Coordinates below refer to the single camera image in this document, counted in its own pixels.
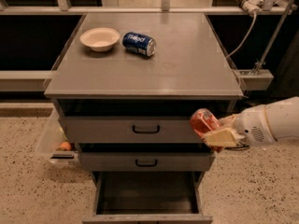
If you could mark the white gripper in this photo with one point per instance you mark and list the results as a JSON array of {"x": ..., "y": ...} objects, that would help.
[{"x": 250, "y": 127}]

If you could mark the red coke can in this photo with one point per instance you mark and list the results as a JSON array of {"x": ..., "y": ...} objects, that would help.
[{"x": 203, "y": 121}]

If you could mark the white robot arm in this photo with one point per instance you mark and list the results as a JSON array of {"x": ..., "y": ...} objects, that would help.
[{"x": 283, "y": 119}]

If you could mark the grey drawer cabinet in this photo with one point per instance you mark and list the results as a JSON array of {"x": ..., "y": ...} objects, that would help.
[{"x": 188, "y": 71}]

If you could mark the blue pepsi can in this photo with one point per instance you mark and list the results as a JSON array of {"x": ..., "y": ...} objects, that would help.
[{"x": 139, "y": 43}]

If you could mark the grey open bottom drawer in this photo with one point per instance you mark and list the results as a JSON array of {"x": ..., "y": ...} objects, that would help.
[{"x": 147, "y": 198}]

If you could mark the grey middle drawer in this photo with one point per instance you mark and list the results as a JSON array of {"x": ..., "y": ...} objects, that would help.
[{"x": 125, "y": 161}]

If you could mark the grey top drawer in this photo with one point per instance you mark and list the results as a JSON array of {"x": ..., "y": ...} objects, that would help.
[{"x": 119, "y": 130}]

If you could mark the dark cabinet at right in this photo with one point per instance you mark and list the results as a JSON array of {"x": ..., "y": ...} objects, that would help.
[{"x": 287, "y": 77}]

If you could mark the white power strip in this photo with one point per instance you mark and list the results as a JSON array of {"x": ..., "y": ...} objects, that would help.
[{"x": 250, "y": 6}]

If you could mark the white bowl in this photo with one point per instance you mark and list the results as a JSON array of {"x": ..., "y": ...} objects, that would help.
[{"x": 100, "y": 39}]

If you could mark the orange fruit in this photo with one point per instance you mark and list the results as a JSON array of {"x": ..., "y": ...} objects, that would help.
[{"x": 65, "y": 146}]

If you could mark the clear plastic bin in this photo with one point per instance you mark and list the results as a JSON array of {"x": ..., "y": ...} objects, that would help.
[{"x": 48, "y": 145}]

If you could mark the black top drawer handle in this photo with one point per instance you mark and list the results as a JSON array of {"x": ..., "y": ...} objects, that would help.
[{"x": 146, "y": 130}]

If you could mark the black drawer handle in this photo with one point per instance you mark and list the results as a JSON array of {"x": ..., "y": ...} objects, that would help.
[
  {"x": 146, "y": 130},
  {"x": 139, "y": 163}
]

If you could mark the black middle drawer handle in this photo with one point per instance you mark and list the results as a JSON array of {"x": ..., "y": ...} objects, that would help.
[{"x": 139, "y": 163}]

